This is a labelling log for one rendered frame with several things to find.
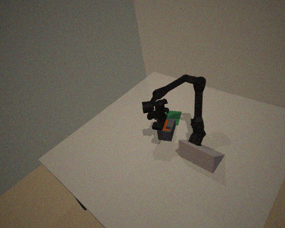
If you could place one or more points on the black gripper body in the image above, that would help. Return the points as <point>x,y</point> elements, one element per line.
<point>160,117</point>

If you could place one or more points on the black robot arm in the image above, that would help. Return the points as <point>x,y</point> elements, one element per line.
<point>197,122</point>

